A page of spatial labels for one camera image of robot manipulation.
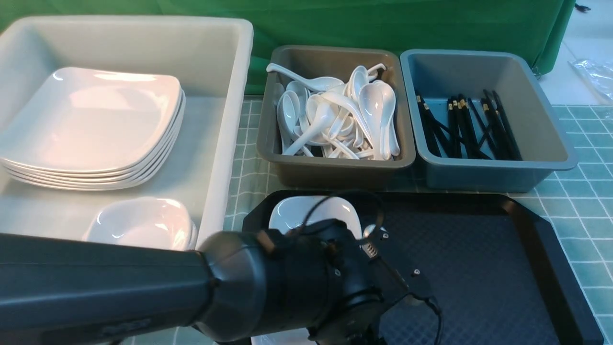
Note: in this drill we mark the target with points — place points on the stack of white plates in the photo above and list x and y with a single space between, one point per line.
94 130

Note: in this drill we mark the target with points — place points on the blue-grey plastic chopstick bin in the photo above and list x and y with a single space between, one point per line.
441 74

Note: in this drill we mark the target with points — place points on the clear plastic bag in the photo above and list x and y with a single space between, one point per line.
598 75

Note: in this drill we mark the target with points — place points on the green backdrop cloth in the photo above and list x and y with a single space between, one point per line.
530 29

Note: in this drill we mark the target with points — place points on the pile of black chopsticks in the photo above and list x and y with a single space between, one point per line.
470 133

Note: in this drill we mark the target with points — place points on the black plastic serving tray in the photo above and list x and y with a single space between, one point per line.
497 269

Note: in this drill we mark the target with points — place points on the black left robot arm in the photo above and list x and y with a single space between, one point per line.
240 285

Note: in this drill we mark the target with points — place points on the green checkered tablecloth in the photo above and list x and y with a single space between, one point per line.
578 202

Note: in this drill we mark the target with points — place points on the large white plastic tub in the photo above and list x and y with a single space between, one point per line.
209 56

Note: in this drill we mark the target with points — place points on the pile of white spoons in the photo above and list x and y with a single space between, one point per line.
354 119

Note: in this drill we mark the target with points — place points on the small white square bowl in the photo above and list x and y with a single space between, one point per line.
290 213

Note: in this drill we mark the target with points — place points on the brown plastic spoon bin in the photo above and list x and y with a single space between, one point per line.
318 172

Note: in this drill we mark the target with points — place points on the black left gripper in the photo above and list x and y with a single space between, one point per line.
365 285

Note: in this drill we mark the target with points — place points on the stacked white bowls in tub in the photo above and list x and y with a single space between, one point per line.
159 223

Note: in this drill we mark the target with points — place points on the small white bowl front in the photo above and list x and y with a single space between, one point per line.
291 337

